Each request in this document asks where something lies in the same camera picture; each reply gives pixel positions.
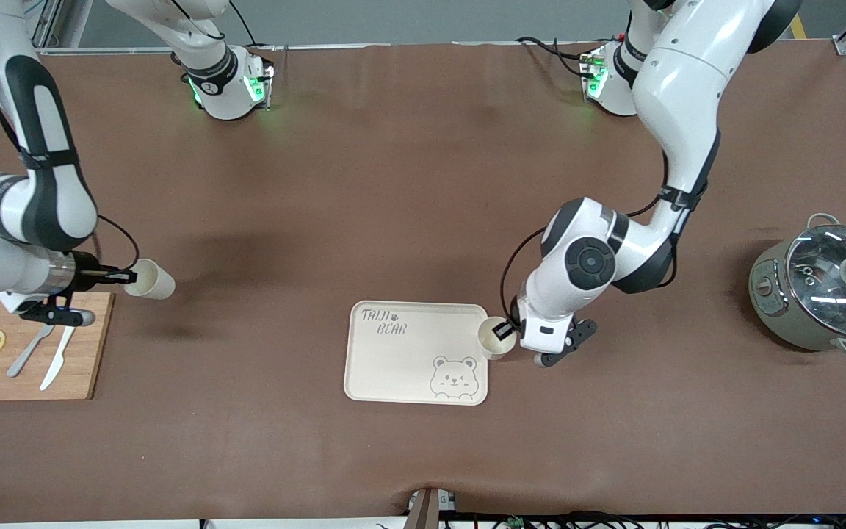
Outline glass pot lid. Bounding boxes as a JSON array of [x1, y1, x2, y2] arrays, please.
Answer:
[[785, 224, 846, 330]]

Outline grey plastic knife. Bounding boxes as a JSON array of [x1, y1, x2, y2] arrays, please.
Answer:
[[7, 323, 57, 378]]

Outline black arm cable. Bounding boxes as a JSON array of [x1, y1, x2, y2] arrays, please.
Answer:
[[499, 226, 563, 328], [96, 215, 140, 274]]

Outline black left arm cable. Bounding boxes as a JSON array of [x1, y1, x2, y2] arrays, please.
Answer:
[[499, 226, 563, 328]]

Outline grey green cooking pot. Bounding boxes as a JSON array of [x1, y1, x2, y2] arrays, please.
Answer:
[[748, 213, 846, 361]]

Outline beige bear print tray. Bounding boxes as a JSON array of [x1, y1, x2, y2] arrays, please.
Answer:
[[343, 300, 491, 406]]

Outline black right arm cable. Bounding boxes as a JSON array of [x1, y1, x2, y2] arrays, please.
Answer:
[[96, 215, 140, 274]]

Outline black base cables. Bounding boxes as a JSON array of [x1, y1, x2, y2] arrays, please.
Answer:
[[517, 35, 629, 78]]

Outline white plastic cup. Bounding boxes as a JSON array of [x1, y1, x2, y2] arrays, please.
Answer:
[[123, 259, 176, 301], [476, 316, 518, 361]]

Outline white plastic knife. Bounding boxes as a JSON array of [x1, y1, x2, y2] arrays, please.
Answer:
[[40, 325, 77, 391]]

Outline bamboo cutting board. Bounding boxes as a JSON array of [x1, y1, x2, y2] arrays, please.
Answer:
[[0, 292, 115, 402]]

